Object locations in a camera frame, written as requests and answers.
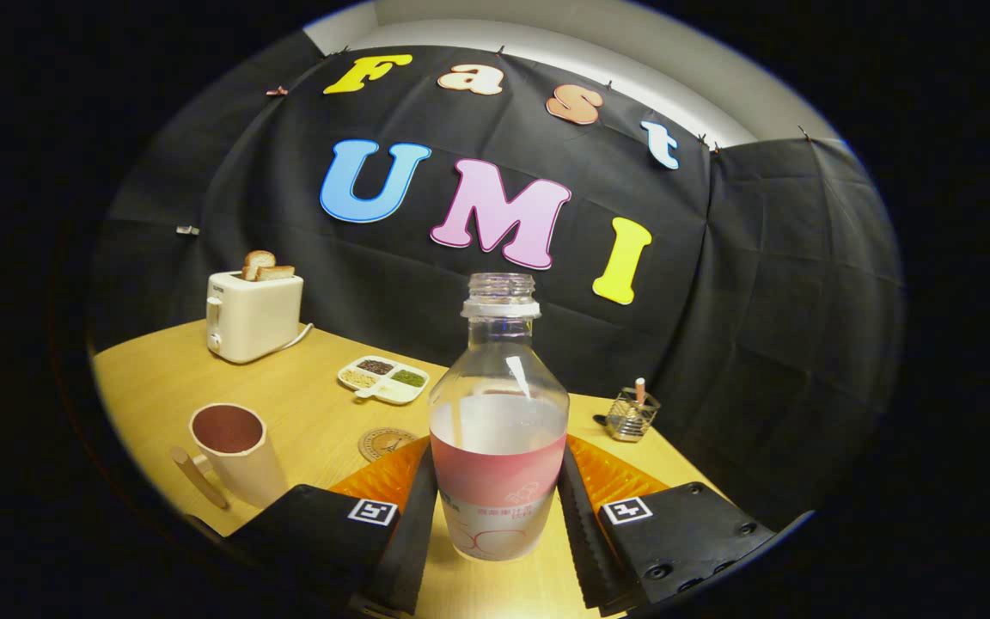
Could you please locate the black backdrop cloth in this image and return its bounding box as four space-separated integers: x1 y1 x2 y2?
87 30 904 525

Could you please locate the clear juice bottle pink label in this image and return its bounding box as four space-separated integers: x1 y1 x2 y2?
428 273 571 563

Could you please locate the wooden table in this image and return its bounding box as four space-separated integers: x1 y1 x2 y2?
91 320 724 619

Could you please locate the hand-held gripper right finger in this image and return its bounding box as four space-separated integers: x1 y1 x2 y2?
557 434 778 616

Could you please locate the white divided seed dish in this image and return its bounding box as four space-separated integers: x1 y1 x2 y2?
338 355 431 406

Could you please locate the round wooden coaster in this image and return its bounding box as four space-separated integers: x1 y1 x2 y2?
357 427 420 463

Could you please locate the wire mesh pen holder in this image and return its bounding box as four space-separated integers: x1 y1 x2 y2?
605 378 662 443

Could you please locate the cream cup wooden handle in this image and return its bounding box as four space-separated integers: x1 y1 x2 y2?
170 402 290 510

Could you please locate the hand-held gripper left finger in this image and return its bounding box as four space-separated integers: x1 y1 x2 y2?
203 434 437 616

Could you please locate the cream toaster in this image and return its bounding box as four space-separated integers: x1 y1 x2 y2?
205 269 305 365

